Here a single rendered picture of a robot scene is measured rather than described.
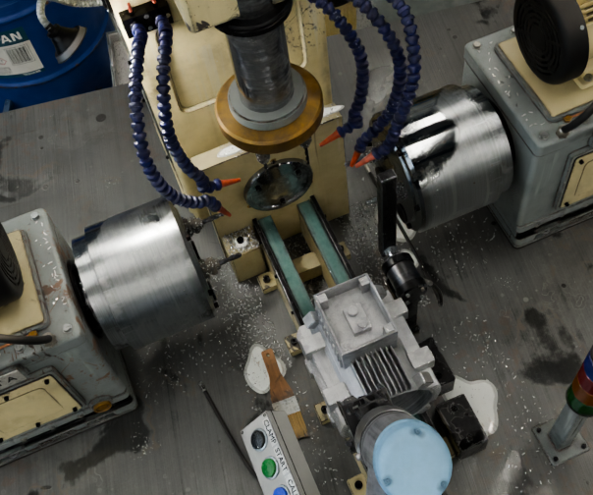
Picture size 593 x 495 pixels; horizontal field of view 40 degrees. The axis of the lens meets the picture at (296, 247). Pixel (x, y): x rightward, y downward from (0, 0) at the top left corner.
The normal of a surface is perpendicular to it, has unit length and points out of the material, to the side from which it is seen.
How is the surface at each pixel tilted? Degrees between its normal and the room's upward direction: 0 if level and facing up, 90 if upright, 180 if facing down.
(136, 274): 28
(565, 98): 0
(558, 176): 89
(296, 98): 0
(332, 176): 90
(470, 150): 39
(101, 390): 89
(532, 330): 0
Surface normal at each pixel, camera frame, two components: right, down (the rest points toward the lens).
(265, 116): -0.10, -0.50
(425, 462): 0.11, -0.14
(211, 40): 0.38, 0.78
